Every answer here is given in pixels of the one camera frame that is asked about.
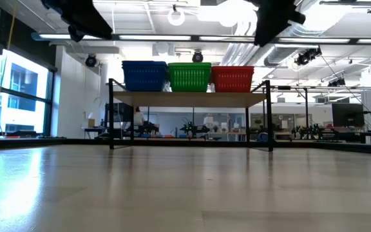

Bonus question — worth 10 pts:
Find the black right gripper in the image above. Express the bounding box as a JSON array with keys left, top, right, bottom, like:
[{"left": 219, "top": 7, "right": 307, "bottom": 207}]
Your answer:
[{"left": 247, "top": 0, "right": 306, "bottom": 48}]

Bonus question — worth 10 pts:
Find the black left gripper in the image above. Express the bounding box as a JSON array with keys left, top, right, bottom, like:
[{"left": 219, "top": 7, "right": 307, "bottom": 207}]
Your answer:
[{"left": 40, "top": 0, "right": 114, "bottom": 43}]

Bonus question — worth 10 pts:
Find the black-framed wooden shelf table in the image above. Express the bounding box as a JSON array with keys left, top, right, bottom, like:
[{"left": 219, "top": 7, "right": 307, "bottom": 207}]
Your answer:
[{"left": 146, "top": 82, "right": 371, "bottom": 142}]

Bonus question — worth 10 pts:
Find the wooden shelf with black legs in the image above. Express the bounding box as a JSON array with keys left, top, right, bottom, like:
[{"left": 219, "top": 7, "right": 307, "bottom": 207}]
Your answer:
[{"left": 108, "top": 78, "right": 274, "bottom": 152}]

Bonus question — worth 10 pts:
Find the black ceiling spotlight cluster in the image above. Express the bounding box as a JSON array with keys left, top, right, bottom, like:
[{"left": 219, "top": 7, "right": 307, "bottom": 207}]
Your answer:
[
  {"left": 294, "top": 47, "right": 322, "bottom": 66},
  {"left": 327, "top": 77, "right": 347, "bottom": 88}
]

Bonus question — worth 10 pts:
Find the long ceiling light bar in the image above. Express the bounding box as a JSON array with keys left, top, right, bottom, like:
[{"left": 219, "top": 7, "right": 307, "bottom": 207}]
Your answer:
[{"left": 32, "top": 32, "right": 371, "bottom": 45}]

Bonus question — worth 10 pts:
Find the large window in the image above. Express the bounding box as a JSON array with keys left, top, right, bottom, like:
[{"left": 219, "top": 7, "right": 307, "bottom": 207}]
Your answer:
[{"left": 0, "top": 48, "right": 56, "bottom": 138}]

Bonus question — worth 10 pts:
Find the round white ceiling lamp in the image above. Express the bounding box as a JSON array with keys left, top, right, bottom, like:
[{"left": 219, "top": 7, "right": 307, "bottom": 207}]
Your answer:
[{"left": 167, "top": 8, "right": 186, "bottom": 26}]

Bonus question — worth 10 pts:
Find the person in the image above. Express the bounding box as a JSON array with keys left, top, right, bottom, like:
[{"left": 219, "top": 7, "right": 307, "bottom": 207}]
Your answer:
[{"left": 130, "top": 106, "right": 145, "bottom": 130}]

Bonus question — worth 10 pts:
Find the black computer monitor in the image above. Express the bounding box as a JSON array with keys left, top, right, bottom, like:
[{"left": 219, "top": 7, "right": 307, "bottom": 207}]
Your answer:
[{"left": 331, "top": 102, "right": 365, "bottom": 128}]

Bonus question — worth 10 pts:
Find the silver ventilation duct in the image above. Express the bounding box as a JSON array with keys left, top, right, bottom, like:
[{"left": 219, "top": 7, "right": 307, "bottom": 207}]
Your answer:
[{"left": 264, "top": 0, "right": 321, "bottom": 68}]

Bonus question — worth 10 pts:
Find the black round ceiling camera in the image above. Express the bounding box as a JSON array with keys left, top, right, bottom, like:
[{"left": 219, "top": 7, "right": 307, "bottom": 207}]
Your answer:
[
  {"left": 84, "top": 53, "right": 98, "bottom": 68},
  {"left": 191, "top": 50, "right": 204, "bottom": 64}
]

